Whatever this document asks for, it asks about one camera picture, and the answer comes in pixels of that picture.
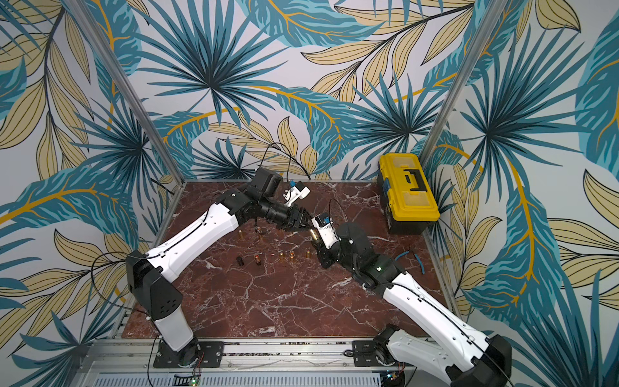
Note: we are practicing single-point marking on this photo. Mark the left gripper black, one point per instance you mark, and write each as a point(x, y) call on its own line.
point(297, 218)

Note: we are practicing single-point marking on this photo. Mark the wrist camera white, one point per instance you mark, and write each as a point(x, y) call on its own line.
point(265, 184)
point(324, 225)

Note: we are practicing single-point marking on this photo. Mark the yellow black toolbox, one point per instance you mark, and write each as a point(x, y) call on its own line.
point(405, 195)

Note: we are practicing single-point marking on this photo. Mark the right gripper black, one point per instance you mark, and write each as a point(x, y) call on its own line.
point(324, 252)

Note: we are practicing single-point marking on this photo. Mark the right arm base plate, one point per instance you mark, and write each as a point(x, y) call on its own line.
point(367, 353)

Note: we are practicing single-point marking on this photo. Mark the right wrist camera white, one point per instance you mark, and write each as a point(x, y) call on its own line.
point(324, 225)

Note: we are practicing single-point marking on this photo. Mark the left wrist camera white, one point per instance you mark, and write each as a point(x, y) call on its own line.
point(265, 184)

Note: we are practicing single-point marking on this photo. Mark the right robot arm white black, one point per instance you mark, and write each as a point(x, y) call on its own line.
point(456, 353)

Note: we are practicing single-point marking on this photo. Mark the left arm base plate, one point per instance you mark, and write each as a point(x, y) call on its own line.
point(197, 354)

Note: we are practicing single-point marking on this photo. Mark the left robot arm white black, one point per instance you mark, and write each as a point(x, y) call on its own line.
point(150, 276)

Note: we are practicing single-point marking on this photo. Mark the blue handled tool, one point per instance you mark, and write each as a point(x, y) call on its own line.
point(415, 256)

